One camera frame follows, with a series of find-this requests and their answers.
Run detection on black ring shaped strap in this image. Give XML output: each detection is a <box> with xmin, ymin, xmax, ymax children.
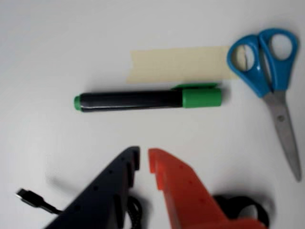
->
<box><xmin>213</xmin><ymin>195</ymin><xmax>275</xmax><ymax>229</ymax></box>

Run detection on blue handled scissors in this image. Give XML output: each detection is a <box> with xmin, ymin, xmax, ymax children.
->
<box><xmin>226</xmin><ymin>28</ymin><xmax>303</xmax><ymax>183</ymax></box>

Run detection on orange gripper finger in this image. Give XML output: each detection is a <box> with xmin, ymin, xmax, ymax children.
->
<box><xmin>147</xmin><ymin>147</ymin><xmax>269</xmax><ymax>229</ymax></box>

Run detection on long beige tape strip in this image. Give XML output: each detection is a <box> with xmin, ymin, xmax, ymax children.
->
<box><xmin>125</xmin><ymin>45</ymin><xmax>247</xmax><ymax>85</ymax></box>

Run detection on navy gripper finger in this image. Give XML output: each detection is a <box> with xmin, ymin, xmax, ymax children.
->
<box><xmin>44</xmin><ymin>146</ymin><xmax>141</xmax><ymax>229</ymax></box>

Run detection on green marker with black barrel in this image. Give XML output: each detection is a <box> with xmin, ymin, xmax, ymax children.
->
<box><xmin>73</xmin><ymin>83</ymin><xmax>224</xmax><ymax>114</ymax></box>

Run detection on black coiled usb cable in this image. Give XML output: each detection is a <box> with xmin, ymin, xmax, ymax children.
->
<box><xmin>15</xmin><ymin>187</ymin><xmax>144</xmax><ymax>229</ymax></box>

